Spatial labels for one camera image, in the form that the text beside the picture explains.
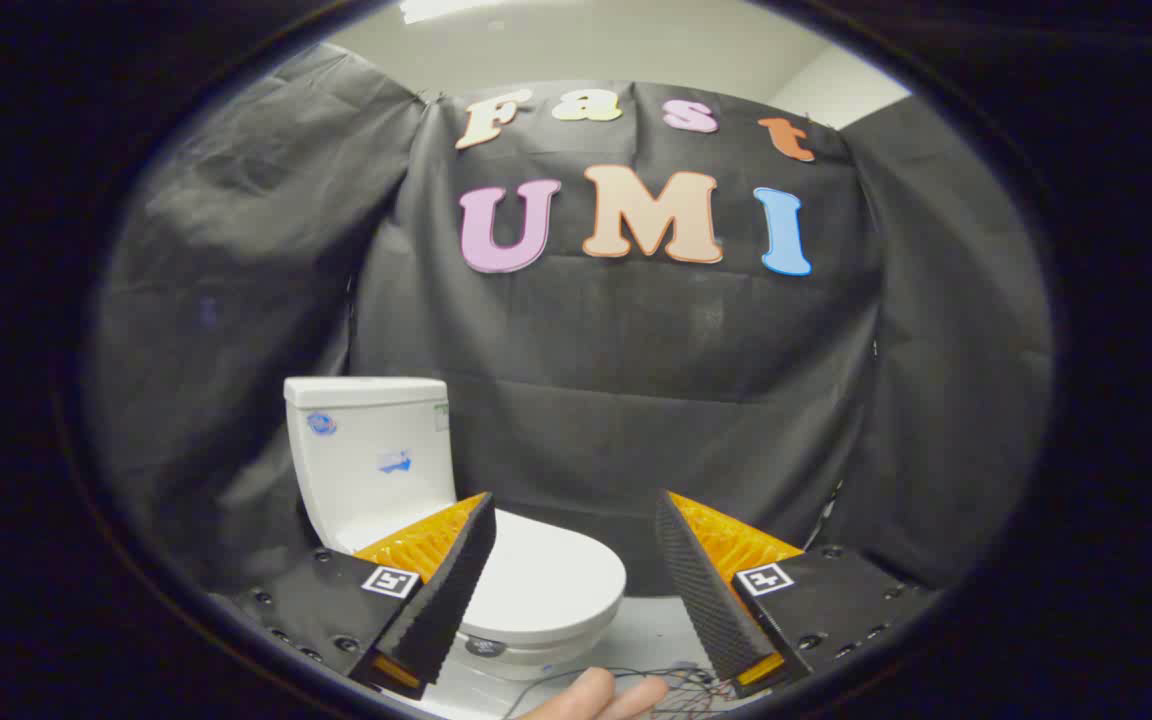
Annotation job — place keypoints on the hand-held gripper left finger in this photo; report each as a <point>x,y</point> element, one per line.
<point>456,590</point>

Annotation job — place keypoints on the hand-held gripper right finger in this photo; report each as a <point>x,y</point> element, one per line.
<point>701,590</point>

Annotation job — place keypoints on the white toilet lid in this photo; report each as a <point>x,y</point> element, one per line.
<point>546,575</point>

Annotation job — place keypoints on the white ceramic toilet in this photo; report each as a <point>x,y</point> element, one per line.
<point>366,460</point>

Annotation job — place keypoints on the white toilet tank cover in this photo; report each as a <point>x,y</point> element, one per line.
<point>361,390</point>

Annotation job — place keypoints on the black backdrop cloth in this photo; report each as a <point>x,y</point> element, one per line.
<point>626,350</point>

